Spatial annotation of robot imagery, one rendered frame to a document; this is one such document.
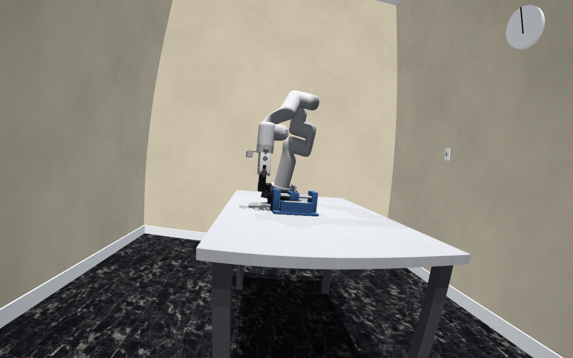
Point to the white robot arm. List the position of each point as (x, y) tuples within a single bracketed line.
[(294, 108)]

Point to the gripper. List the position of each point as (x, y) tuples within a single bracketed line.
[(264, 166)]

